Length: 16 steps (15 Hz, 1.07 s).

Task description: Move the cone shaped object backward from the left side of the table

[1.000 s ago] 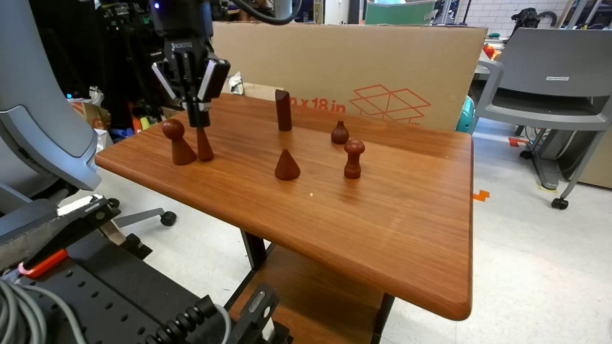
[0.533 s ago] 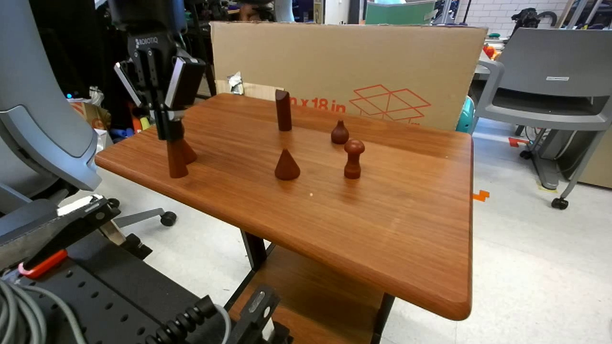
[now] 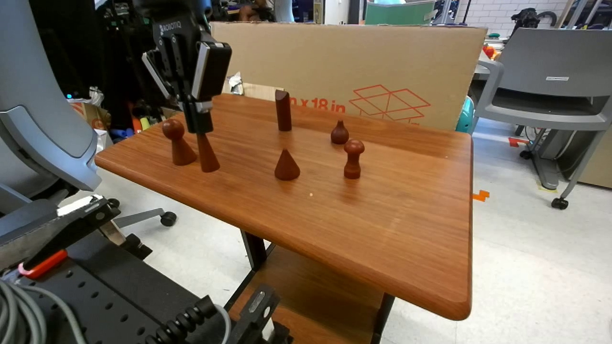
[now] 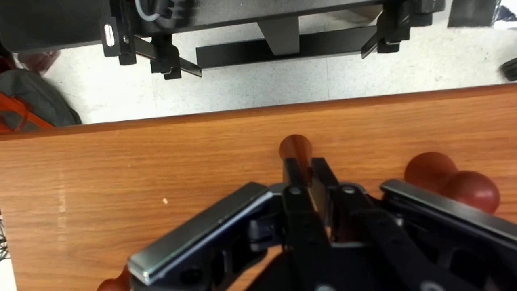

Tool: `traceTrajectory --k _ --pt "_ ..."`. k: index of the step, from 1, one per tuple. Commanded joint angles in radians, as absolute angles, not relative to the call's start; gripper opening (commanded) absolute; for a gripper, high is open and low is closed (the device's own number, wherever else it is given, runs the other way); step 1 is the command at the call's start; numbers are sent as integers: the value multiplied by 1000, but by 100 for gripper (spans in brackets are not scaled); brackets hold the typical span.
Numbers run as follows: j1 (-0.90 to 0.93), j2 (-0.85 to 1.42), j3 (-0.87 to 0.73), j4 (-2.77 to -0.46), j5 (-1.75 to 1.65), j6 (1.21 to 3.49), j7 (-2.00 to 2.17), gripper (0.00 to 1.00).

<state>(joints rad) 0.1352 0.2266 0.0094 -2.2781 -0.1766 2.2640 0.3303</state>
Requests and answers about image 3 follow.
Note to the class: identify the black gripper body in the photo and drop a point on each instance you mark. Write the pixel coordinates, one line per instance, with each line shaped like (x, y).
(179, 50)

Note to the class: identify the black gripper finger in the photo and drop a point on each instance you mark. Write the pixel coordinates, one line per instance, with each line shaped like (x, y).
(216, 67)
(164, 73)

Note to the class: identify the tall narrow wooden cone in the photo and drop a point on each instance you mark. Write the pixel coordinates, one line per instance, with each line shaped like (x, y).
(208, 153)

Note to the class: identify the wide short wooden cone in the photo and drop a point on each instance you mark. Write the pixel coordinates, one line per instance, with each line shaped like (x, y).
(288, 167)

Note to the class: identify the teal round object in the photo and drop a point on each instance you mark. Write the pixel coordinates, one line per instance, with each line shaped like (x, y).
(466, 115)

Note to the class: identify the crumpled white paper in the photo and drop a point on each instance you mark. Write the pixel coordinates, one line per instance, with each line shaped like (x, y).
(235, 83)

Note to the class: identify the small cardboard piece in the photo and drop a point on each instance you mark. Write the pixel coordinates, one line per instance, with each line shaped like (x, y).
(260, 92)

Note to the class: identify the large wooden pawn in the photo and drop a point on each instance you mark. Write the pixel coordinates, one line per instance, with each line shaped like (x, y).
(181, 146)

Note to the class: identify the reddish wooden cylinder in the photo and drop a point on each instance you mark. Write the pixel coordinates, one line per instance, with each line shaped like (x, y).
(284, 111)

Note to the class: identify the small wooden teardrop piece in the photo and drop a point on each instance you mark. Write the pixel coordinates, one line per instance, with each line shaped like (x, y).
(340, 134)

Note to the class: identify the large flat cardboard box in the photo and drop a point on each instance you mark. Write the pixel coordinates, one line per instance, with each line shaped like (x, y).
(357, 69)

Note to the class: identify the grey office chair base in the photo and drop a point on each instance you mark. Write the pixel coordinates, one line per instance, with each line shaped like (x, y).
(151, 218)

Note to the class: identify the small wooden pawn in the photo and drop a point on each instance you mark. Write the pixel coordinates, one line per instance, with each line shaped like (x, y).
(355, 161)

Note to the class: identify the green board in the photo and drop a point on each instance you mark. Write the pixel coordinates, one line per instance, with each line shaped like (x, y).
(399, 12)

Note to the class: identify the black perforated base board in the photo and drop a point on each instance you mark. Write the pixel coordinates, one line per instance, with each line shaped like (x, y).
(97, 299)

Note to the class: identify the wooden lower table shelf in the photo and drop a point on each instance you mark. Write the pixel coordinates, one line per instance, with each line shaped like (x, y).
(307, 293)

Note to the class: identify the grey plastic chair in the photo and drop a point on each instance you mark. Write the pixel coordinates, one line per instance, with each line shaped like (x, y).
(548, 83)

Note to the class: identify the black table frame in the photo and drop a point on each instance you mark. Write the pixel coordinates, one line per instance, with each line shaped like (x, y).
(256, 249)

